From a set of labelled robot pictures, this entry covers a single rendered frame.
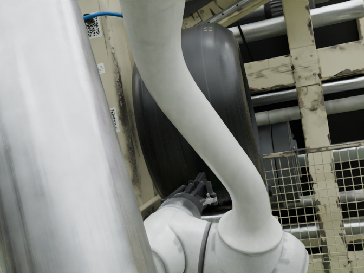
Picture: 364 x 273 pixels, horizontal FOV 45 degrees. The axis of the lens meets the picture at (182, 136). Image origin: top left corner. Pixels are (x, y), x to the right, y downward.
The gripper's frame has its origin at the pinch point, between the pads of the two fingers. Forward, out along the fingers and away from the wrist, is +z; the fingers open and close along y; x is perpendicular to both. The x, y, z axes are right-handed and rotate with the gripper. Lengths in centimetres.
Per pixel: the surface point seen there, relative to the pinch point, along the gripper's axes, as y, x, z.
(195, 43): -2.7, -33.1, 14.5
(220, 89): -8.2, -20.9, 5.5
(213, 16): 0, -42, 65
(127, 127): 24.9, -13.3, 21.8
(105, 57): 28, -35, 25
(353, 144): -41, 12, 59
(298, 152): -22, 12, 59
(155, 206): 22.1, 13.0, 22.6
